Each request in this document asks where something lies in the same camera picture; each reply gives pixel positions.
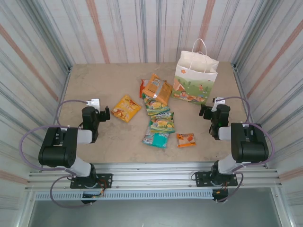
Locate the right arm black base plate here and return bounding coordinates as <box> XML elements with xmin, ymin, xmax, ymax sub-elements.
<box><xmin>194</xmin><ymin>171</ymin><xmax>238</xmax><ymax>188</ymax></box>

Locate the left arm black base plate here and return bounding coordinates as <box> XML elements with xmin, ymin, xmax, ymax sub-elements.
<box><xmin>70</xmin><ymin>173</ymin><xmax>113</xmax><ymax>189</ymax></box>

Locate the grey metal panel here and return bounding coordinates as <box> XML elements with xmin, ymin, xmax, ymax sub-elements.
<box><xmin>26</xmin><ymin>188</ymin><xmax>284</xmax><ymax>227</ymax></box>

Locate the right arm base controller board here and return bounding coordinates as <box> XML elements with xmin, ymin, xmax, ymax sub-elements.
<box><xmin>212</xmin><ymin>189</ymin><xmax>229</xmax><ymax>203</ymax></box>

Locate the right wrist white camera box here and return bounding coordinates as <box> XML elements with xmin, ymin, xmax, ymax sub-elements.
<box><xmin>211</xmin><ymin>96</ymin><xmax>226</xmax><ymax>112</ymax></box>

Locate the green Fox's candy bag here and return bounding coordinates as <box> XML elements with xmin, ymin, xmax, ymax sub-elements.
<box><xmin>142</xmin><ymin>93</ymin><xmax>171</xmax><ymax>117</ymax></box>
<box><xmin>149</xmin><ymin>111</ymin><xmax>177</xmax><ymax>134</ymax></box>

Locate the small orange snack packet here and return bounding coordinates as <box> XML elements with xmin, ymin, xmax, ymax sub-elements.
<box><xmin>176</xmin><ymin>132</ymin><xmax>197</xmax><ymax>148</ymax></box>

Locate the white printed paper bag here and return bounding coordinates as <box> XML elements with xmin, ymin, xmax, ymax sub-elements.
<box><xmin>170</xmin><ymin>38</ymin><xmax>220</xmax><ymax>106</ymax></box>

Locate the aluminium rail frame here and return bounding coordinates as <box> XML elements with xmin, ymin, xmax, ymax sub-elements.
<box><xmin>25</xmin><ymin>161</ymin><xmax>284</xmax><ymax>192</ymax></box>

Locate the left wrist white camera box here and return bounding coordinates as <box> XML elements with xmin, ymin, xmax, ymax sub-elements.
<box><xmin>85</xmin><ymin>98</ymin><xmax>100</xmax><ymax>110</ymax></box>

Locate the large orange snack bag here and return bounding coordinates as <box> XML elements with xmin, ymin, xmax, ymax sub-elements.
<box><xmin>142</xmin><ymin>73</ymin><xmax>174</xmax><ymax>105</ymax></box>

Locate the left arm base controller board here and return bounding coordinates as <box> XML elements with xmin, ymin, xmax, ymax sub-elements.
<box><xmin>81</xmin><ymin>192</ymin><xmax>106</xmax><ymax>205</ymax></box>

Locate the red orange snack packet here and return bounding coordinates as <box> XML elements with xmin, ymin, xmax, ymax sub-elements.
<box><xmin>139</xmin><ymin>79</ymin><xmax>149</xmax><ymax>98</ymax></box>

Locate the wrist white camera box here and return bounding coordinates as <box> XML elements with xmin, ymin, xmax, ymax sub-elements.
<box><xmin>211</xmin><ymin>96</ymin><xmax>226</xmax><ymax>112</ymax></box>
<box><xmin>85</xmin><ymin>98</ymin><xmax>100</xmax><ymax>110</ymax></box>

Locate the teal snack bag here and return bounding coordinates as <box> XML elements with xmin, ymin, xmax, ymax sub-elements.
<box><xmin>142</xmin><ymin>132</ymin><xmax>171</xmax><ymax>149</ymax></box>

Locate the yellow chips snack bag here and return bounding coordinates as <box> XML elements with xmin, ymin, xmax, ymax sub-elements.
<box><xmin>111</xmin><ymin>94</ymin><xmax>142</xmax><ymax>123</ymax></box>

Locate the grey slotted cable tray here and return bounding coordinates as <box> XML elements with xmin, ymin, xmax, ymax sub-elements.
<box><xmin>34</xmin><ymin>191</ymin><xmax>214</xmax><ymax>201</ymax></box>

